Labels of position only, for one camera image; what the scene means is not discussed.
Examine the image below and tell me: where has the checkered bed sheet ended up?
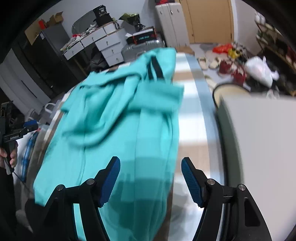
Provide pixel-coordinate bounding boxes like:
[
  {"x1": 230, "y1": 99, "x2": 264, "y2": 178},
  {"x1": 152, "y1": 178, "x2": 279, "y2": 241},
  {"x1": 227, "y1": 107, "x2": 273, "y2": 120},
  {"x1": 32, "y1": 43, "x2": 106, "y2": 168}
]
[{"x1": 41, "y1": 51, "x2": 223, "y2": 240}]

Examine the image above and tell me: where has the person's left hand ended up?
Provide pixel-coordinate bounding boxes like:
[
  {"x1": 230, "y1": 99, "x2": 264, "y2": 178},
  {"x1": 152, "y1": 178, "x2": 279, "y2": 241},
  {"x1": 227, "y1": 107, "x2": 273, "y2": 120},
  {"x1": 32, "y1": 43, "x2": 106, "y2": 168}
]
[{"x1": 0, "y1": 146, "x2": 19, "y2": 169}]

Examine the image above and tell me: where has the white plastic bag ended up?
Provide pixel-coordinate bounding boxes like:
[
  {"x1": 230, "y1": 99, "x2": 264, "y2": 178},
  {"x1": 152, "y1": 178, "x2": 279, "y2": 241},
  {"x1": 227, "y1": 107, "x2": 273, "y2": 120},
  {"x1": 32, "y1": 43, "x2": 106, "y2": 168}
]
[{"x1": 244, "y1": 56, "x2": 280, "y2": 88}]

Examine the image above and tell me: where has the teal hooded sweatshirt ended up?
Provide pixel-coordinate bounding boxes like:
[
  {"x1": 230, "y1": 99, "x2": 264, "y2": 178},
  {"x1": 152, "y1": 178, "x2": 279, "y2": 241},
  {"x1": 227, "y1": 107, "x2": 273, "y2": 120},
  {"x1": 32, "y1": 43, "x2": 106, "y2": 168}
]
[{"x1": 34, "y1": 48, "x2": 184, "y2": 240}]

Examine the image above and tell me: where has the silver suitcase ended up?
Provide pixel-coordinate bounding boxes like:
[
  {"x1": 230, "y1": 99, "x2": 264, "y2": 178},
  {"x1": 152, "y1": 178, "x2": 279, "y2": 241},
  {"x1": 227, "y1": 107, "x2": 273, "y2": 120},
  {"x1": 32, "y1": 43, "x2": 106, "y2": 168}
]
[{"x1": 121, "y1": 39, "x2": 165, "y2": 62}]

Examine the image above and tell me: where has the wooden door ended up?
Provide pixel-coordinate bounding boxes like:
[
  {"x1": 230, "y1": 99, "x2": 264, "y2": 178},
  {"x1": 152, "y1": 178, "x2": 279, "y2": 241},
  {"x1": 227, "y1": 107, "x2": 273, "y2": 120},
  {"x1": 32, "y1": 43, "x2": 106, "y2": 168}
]
[{"x1": 179, "y1": 0, "x2": 234, "y2": 44}]

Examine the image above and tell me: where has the shoe rack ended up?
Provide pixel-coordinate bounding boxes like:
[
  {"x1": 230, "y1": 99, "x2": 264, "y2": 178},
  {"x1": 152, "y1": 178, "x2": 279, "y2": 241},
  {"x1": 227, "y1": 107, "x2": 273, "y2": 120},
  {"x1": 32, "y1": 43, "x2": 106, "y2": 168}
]
[{"x1": 254, "y1": 12, "x2": 295, "y2": 97}]

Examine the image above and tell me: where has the round beige stool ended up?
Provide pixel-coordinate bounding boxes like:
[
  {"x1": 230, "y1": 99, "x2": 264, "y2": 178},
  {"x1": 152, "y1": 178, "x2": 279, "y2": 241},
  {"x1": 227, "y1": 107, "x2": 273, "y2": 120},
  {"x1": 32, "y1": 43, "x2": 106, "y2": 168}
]
[{"x1": 212, "y1": 83, "x2": 250, "y2": 108}]

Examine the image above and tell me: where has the white storage box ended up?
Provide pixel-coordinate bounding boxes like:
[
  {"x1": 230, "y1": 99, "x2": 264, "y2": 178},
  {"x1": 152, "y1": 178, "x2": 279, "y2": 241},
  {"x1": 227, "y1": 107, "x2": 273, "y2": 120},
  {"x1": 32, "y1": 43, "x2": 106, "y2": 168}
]
[{"x1": 217, "y1": 95, "x2": 295, "y2": 240}]

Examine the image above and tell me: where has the white wardrobe cabinet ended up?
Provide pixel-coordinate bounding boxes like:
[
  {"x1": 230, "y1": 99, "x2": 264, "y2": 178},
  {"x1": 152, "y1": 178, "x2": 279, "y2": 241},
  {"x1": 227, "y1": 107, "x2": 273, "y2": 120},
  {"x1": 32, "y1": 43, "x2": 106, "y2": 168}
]
[{"x1": 155, "y1": 3, "x2": 190, "y2": 48}]

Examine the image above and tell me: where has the oval mirror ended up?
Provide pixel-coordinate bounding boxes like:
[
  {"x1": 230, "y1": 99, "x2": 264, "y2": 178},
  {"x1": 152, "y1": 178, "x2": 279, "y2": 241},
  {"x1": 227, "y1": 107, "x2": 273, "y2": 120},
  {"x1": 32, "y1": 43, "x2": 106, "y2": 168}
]
[{"x1": 71, "y1": 10, "x2": 96, "y2": 35}]

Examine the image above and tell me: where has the black digital clock box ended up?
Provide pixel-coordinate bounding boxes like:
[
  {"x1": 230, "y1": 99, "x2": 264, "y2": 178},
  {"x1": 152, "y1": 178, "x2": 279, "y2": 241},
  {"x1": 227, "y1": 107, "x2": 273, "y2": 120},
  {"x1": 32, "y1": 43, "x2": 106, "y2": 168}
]
[{"x1": 132, "y1": 27, "x2": 157, "y2": 45}]

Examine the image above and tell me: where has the black box on dresser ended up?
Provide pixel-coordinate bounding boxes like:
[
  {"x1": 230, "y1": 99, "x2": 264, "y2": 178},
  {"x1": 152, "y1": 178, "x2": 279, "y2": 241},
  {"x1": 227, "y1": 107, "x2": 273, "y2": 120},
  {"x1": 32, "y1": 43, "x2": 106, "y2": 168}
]
[{"x1": 93, "y1": 5, "x2": 113, "y2": 27}]

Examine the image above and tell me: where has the white drawer dresser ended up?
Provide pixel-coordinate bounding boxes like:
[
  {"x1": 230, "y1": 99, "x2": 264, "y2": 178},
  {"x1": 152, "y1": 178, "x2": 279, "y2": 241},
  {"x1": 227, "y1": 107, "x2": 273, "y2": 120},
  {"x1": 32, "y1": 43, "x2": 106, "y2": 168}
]
[{"x1": 63, "y1": 23, "x2": 127, "y2": 67}]

